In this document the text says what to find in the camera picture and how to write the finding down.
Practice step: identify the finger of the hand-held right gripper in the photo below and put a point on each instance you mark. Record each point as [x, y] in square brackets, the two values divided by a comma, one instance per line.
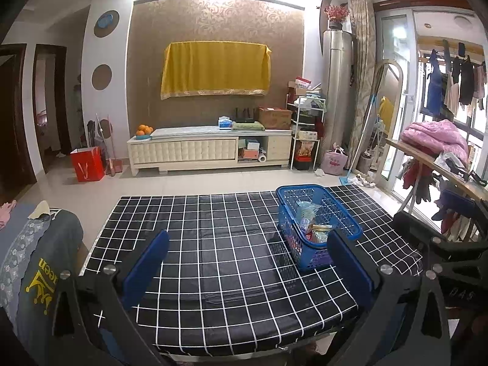
[411, 228]

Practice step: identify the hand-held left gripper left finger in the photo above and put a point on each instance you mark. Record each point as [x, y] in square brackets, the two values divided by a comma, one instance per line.
[146, 270]

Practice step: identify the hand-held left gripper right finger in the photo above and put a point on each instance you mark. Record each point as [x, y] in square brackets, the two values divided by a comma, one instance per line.
[350, 270]

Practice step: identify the light blue bun packet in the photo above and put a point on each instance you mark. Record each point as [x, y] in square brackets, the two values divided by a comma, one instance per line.
[307, 211]

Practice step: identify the blue plastic basket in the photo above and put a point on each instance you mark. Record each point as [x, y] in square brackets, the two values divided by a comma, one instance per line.
[324, 198]

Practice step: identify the wooden drying rack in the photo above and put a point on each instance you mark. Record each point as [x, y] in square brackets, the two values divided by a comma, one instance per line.
[415, 152]

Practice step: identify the blue flat mop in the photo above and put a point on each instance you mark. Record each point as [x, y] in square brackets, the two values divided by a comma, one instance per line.
[345, 181]

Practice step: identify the black white checkered tablecloth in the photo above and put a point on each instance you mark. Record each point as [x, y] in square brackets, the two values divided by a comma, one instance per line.
[228, 259]

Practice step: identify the pink quilt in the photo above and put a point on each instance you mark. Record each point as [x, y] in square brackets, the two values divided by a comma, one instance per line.
[434, 137]

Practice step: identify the dark grey printed cloth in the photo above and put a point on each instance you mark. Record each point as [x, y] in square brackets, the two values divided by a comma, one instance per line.
[49, 267]

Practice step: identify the pink tote bag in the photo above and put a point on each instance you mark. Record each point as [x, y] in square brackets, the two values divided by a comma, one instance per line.
[334, 162]

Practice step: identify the arched standing mirror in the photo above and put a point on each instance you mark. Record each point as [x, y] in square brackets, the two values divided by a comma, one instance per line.
[385, 122]

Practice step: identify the red paper bag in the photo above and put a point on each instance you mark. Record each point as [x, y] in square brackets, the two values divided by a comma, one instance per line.
[87, 164]

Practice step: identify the cream tv cabinet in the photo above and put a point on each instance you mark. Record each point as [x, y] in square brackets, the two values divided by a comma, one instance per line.
[183, 150]

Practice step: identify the broom and dustpan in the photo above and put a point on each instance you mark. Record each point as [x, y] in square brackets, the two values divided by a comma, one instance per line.
[110, 148]

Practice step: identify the blue grey floral cloth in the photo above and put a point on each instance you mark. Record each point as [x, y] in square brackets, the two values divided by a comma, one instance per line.
[15, 244]

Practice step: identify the white shelf rack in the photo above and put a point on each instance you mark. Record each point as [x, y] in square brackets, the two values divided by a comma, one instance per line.
[308, 137]

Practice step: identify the pile of oranges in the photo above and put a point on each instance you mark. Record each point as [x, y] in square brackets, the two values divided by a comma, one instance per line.
[145, 129]

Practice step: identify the white paper roll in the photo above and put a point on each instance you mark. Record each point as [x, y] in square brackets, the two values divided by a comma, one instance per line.
[262, 157]

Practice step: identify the pink cloth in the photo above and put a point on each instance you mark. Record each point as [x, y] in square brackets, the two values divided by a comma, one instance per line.
[7, 213]

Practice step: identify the silver standing air conditioner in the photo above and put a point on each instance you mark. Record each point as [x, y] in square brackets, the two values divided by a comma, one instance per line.
[338, 91]

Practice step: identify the hanging clothes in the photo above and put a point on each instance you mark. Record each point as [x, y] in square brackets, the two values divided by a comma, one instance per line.
[457, 80]

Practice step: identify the patterned beige curtain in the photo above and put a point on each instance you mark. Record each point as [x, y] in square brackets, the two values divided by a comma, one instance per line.
[362, 76]

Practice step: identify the blue tissue box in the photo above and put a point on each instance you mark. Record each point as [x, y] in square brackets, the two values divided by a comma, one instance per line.
[225, 122]

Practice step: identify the brown cardboard box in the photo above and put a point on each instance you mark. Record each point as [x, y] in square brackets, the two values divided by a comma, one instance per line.
[275, 118]

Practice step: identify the folded green cloth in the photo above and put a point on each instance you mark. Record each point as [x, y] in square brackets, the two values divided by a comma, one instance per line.
[247, 125]

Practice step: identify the black router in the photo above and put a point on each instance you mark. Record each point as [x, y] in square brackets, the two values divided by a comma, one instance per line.
[244, 116]

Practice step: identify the yellow cloth cover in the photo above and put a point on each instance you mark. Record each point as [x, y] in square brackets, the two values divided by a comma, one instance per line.
[215, 68]

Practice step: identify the red flower vase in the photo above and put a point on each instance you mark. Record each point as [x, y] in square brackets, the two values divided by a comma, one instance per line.
[336, 14]

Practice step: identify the dark wooden door frame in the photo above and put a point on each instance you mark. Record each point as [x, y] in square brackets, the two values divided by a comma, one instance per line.
[15, 122]
[61, 95]

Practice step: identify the brown round wall disc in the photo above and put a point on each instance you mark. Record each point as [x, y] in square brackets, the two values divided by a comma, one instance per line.
[101, 76]

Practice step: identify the blue round wall plate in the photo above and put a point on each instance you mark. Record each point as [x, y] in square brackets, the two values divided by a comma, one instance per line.
[106, 22]

